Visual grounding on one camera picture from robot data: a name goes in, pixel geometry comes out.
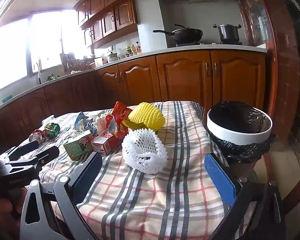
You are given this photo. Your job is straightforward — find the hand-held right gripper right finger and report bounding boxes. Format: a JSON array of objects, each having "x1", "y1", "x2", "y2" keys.
[{"x1": 204, "y1": 152, "x2": 287, "y2": 240}]

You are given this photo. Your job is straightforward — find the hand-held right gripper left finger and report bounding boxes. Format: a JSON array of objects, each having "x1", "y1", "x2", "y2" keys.
[{"x1": 20, "y1": 152, "x2": 103, "y2": 240}]

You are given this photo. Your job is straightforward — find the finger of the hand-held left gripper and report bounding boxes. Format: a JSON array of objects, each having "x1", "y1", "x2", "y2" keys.
[
  {"x1": 7, "y1": 146, "x2": 60, "y2": 178},
  {"x1": 1, "y1": 141, "x2": 40, "y2": 162}
]

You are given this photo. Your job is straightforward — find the white round trash bin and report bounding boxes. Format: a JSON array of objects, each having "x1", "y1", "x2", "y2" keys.
[{"x1": 206, "y1": 102, "x2": 273, "y2": 146}]

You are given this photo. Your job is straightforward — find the white foam fruit net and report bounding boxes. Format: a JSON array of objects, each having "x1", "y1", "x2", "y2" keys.
[{"x1": 122, "y1": 127, "x2": 168, "y2": 174}]

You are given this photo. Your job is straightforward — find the red snack wrapper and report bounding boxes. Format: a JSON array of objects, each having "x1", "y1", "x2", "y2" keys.
[{"x1": 112, "y1": 101, "x2": 133, "y2": 138}]

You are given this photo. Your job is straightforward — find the yellow foam fruit net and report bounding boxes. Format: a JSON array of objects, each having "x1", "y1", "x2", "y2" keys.
[{"x1": 128, "y1": 102, "x2": 165, "y2": 133}]

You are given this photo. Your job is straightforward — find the person's left hand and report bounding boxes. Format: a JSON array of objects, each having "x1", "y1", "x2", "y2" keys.
[{"x1": 0, "y1": 188, "x2": 28, "y2": 240}]

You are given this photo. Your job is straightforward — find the crushed red green can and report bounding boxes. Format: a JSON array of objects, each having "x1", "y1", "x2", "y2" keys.
[{"x1": 29, "y1": 122, "x2": 61, "y2": 143}]

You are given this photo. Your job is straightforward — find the red white milk carton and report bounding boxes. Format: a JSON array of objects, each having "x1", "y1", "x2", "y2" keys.
[{"x1": 91, "y1": 132, "x2": 123, "y2": 156}]

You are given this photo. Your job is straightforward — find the blue white wrapper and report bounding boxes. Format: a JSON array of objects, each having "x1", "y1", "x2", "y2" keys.
[{"x1": 74, "y1": 112, "x2": 95, "y2": 133}]

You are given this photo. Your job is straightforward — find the crumpled white red wrapper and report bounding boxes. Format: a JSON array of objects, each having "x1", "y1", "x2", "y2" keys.
[{"x1": 93, "y1": 114, "x2": 118, "y2": 136}]

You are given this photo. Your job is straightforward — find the plaid tablecloth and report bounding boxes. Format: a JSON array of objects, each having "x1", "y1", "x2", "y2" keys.
[{"x1": 15, "y1": 101, "x2": 255, "y2": 240}]

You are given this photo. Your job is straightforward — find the yellow green wrapper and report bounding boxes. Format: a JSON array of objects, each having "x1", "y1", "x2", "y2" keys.
[{"x1": 121, "y1": 119, "x2": 146, "y2": 131}]

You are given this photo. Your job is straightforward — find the kitchen faucet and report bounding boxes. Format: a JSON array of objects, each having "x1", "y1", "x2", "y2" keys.
[{"x1": 34, "y1": 62, "x2": 43, "y2": 85}]

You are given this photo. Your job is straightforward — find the utensil rack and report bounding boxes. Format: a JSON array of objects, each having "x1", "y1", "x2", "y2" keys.
[{"x1": 60, "y1": 52, "x2": 77, "y2": 73}]

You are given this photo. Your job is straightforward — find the wooden lower cabinets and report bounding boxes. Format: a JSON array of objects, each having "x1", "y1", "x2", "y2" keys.
[{"x1": 0, "y1": 50, "x2": 267, "y2": 144}]

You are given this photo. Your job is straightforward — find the wooden cabinets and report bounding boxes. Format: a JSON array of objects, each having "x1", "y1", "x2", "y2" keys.
[
  {"x1": 74, "y1": 0, "x2": 151, "y2": 48},
  {"x1": 0, "y1": 50, "x2": 267, "y2": 144}
]

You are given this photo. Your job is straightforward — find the kitchen window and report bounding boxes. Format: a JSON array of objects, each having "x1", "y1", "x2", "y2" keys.
[{"x1": 0, "y1": 9, "x2": 90, "y2": 96}]

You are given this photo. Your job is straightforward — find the red framed glass door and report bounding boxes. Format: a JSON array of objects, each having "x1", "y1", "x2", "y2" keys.
[{"x1": 236, "y1": 0, "x2": 300, "y2": 205}]

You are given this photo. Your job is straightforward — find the ceramic lidded pot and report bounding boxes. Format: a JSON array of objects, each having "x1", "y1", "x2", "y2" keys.
[{"x1": 107, "y1": 52, "x2": 121, "y2": 63}]

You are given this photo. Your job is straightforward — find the gas stove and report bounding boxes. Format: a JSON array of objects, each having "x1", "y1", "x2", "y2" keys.
[{"x1": 176, "y1": 40, "x2": 243, "y2": 47}]

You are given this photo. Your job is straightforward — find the white kitchen countertop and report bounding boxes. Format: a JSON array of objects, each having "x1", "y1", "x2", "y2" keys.
[{"x1": 0, "y1": 44, "x2": 268, "y2": 107}]

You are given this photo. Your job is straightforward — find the steel cooking pot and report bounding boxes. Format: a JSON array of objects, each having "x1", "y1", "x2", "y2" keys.
[{"x1": 213, "y1": 24, "x2": 242, "y2": 42}]

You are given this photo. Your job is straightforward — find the black wok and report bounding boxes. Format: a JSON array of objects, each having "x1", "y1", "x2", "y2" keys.
[{"x1": 153, "y1": 24, "x2": 204, "y2": 43}]

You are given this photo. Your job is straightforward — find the wooden upper cabinets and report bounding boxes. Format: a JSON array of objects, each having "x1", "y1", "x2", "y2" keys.
[{"x1": 74, "y1": 0, "x2": 151, "y2": 48}]

